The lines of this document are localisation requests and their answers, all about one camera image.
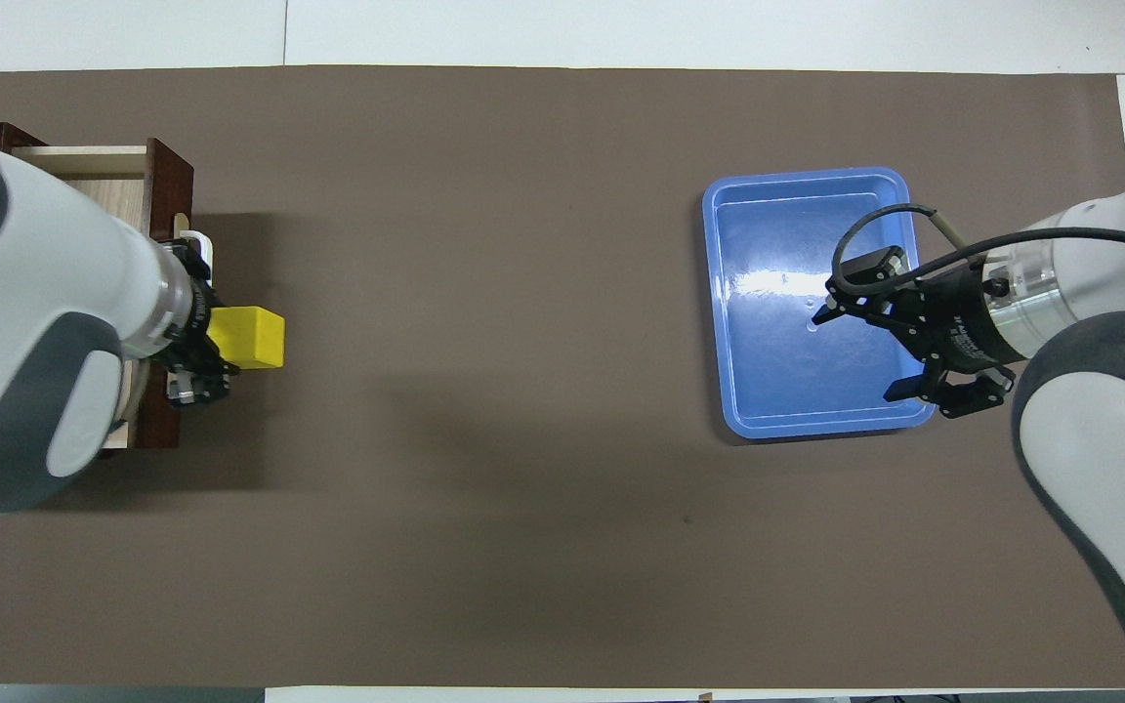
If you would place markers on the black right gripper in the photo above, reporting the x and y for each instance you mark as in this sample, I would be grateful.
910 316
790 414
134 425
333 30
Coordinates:
963 322

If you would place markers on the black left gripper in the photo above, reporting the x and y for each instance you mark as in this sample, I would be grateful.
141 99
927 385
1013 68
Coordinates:
193 322

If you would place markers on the yellow cube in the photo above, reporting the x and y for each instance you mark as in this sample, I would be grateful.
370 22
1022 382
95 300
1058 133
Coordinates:
248 337

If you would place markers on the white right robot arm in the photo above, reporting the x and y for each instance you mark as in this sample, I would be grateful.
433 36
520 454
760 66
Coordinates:
1109 410

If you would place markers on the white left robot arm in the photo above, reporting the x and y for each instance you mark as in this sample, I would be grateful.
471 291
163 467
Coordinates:
45 293

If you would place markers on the blue plastic tray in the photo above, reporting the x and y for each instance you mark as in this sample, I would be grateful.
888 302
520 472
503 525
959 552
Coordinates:
777 351

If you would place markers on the brown table mat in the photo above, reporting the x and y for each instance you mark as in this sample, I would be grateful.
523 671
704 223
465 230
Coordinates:
523 439

